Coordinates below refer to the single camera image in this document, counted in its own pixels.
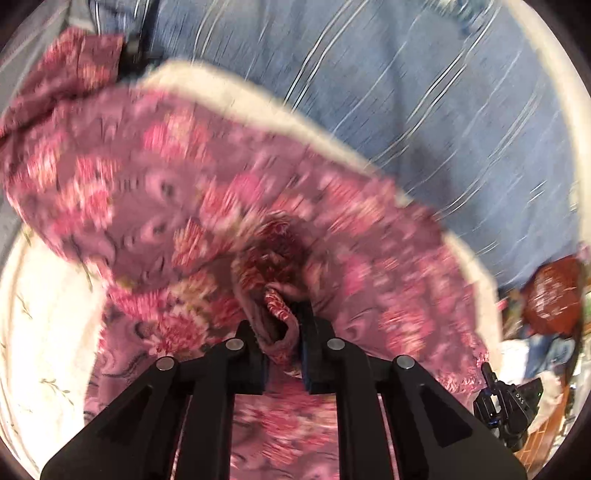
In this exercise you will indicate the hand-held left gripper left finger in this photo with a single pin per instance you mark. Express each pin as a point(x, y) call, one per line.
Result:
point(251, 369)

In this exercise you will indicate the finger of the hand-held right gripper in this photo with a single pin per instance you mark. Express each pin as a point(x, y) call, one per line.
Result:
point(488, 397)

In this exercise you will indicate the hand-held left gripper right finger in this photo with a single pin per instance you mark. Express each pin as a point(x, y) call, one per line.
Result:
point(314, 360)

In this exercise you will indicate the pink floral garment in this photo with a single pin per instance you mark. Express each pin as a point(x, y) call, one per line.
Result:
point(184, 194)

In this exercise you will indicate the blue denim cloth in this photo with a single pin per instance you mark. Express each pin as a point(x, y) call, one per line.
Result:
point(547, 350)

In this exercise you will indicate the red patterned cloth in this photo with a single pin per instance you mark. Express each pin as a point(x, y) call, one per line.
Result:
point(551, 295)

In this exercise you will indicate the blue striped bedsheet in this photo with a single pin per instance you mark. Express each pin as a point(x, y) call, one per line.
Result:
point(392, 106)

